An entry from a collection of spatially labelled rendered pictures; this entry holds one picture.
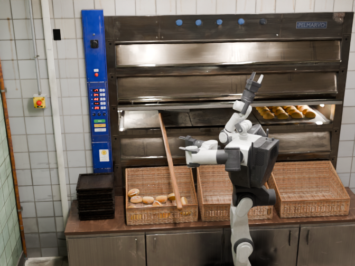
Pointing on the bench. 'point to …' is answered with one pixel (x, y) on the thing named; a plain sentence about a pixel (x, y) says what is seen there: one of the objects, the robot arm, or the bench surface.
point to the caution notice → (104, 155)
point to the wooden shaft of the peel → (170, 165)
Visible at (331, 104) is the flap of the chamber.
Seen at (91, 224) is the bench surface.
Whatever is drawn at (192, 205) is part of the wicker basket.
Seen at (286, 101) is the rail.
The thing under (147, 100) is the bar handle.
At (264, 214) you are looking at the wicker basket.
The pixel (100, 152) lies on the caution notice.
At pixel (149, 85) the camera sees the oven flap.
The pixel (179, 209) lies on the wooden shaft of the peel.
